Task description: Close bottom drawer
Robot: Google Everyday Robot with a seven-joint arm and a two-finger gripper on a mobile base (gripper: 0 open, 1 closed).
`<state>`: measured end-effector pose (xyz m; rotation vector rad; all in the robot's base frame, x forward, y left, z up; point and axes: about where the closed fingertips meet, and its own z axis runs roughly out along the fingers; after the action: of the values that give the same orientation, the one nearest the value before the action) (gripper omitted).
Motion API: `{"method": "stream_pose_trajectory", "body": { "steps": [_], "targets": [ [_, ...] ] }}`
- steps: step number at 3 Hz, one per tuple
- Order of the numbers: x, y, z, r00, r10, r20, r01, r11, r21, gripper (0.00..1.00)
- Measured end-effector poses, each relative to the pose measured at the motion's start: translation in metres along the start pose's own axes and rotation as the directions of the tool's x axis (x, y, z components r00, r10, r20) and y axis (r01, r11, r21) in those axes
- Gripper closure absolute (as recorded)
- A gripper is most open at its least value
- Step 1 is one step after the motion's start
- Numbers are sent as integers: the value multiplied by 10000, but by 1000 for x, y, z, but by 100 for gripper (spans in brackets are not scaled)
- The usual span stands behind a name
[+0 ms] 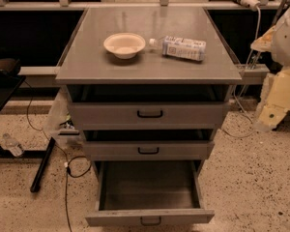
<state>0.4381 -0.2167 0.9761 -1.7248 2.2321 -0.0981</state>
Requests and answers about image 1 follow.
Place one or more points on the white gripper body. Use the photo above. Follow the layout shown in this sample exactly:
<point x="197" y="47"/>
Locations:
<point x="287" y="41"/>

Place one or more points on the grey bottom drawer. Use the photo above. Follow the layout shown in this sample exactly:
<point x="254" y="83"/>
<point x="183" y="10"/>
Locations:
<point x="149" y="193"/>

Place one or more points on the grey drawer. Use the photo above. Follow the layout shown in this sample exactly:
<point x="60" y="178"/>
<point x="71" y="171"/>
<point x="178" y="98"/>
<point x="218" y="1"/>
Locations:
<point x="146" y="107"/>
<point x="148" y="144"/>
<point x="149" y="193"/>

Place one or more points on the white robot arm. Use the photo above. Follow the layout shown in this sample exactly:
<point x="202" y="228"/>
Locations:
<point x="281" y="41"/>

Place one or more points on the grey middle drawer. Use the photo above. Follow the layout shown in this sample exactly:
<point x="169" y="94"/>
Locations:
<point x="148" y="144"/>

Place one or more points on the grey drawer cabinet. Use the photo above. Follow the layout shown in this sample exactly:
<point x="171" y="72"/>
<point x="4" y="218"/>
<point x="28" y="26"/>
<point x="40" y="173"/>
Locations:
<point x="89" y="63"/>

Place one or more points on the grey top drawer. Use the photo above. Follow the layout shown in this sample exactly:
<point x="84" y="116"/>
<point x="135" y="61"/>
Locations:
<point x="146" y="107"/>

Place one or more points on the plastic water bottle with label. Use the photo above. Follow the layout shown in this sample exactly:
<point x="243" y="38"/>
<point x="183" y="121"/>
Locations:
<point x="182" y="48"/>

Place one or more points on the white paper bowl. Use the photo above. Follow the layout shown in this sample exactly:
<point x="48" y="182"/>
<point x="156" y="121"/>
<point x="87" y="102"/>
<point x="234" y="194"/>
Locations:
<point x="124" y="45"/>

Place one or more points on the clear plastic bag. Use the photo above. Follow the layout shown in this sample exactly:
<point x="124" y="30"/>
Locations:
<point x="59" y="124"/>

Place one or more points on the black table leg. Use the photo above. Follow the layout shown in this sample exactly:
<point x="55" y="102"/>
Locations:
<point x="35" y="187"/>

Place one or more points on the empty plastic bottle on floor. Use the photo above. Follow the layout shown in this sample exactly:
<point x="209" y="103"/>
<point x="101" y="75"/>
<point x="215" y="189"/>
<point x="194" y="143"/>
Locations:
<point x="13" y="145"/>

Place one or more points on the black side table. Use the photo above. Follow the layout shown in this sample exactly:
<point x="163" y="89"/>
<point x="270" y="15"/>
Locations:
<point x="10" y="79"/>

